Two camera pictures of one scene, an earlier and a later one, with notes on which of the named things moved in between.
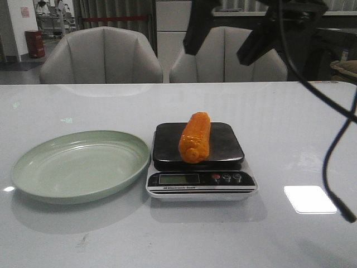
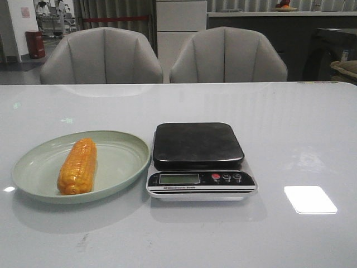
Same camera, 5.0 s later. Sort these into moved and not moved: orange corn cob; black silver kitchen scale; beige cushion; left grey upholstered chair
Moved: orange corn cob
Not moved: left grey upholstered chair; beige cushion; black silver kitchen scale
